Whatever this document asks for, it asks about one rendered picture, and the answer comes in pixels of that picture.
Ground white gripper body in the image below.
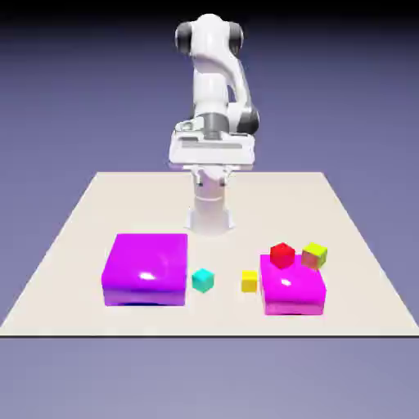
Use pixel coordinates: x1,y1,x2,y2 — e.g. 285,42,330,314
167,129,257,172

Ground small red cube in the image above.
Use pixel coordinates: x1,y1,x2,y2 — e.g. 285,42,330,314
269,241,296,270

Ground small cyan cube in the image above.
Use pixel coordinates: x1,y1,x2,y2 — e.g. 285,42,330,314
191,268,216,295

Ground small yellow cube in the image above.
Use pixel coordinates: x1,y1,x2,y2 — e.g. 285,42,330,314
241,269,259,294

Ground small lime green cube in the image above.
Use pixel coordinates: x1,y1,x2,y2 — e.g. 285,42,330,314
300,241,329,272

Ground large purple box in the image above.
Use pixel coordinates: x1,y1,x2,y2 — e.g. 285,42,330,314
101,232,189,308

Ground large magenta box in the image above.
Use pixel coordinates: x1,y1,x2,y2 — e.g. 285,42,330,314
259,253,327,318

